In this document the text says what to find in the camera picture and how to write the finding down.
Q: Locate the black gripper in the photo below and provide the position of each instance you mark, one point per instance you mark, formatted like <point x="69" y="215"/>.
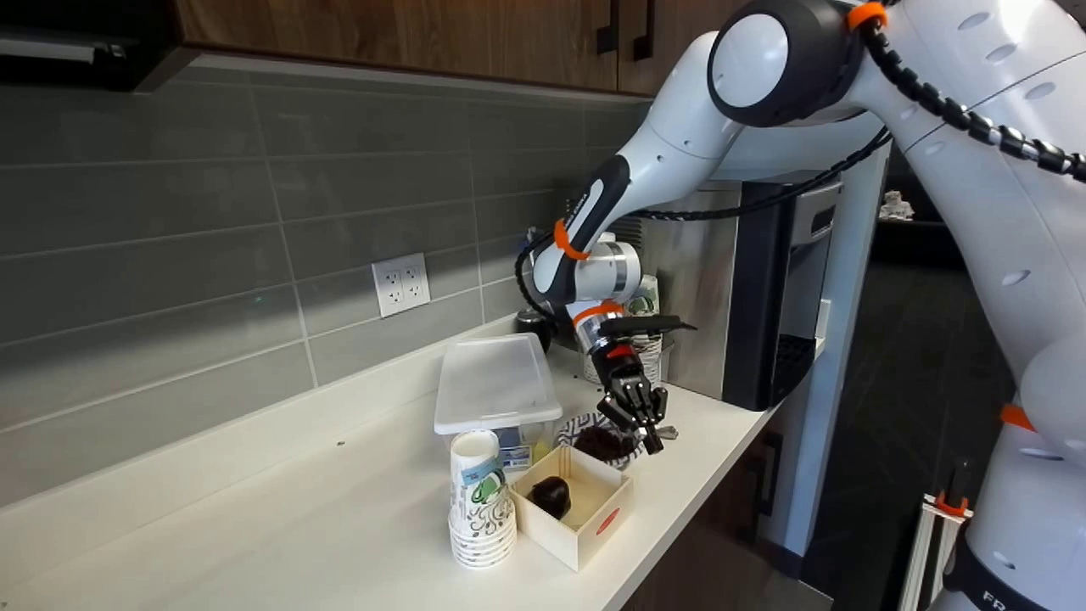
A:
<point x="618" y="365"/>

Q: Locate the metal spoon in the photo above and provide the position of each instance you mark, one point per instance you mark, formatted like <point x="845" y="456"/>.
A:
<point x="667" y="433"/>

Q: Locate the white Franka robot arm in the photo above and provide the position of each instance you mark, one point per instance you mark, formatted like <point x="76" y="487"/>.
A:
<point x="995" y="227"/>

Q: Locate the small black lump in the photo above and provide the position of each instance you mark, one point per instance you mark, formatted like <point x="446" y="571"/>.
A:
<point x="550" y="496"/>

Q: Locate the small blue white carton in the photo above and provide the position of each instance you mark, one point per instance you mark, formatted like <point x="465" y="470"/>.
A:
<point x="516" y="445"/>

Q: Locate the open wooden box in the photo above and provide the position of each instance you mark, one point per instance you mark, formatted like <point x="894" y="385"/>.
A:
<point x="583" y="531"/>

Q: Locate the small black countertop object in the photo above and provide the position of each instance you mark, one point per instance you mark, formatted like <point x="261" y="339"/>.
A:
<point x="530" y="323"/>

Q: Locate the dark base cabinet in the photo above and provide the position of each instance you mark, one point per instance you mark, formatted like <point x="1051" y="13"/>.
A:
<point x="723" y="549"/>

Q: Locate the steel and black appliance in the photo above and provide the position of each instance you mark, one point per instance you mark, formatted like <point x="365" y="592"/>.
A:
<point x="782" y="306"/>

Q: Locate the wide printed paper cup stack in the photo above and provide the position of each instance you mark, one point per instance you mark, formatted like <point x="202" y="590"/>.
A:
<point x="481" y="512"/>

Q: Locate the dark sofa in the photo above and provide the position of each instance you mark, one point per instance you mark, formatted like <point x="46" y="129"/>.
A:
<point x="905" y="243"/>

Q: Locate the small white background object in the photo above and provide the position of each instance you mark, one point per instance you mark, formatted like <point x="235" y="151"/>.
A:
<point x="896" y="207"/>

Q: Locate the white stand posts orange clamp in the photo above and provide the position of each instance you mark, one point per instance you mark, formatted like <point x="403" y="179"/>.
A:
<point x="934" y="554"/>

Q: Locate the black range hood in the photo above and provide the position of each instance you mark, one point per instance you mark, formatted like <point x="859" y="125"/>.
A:
<point x="69" y="40"/>

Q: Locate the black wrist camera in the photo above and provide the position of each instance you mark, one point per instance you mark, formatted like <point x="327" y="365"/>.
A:
<point x="651" y="326"/>

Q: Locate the white wall switch plate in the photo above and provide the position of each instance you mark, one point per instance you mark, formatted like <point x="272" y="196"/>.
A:
<point x="823" y="323"/>

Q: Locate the white wall outlet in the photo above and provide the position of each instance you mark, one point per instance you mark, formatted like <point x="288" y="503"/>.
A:
<point x="403" y="282"/>

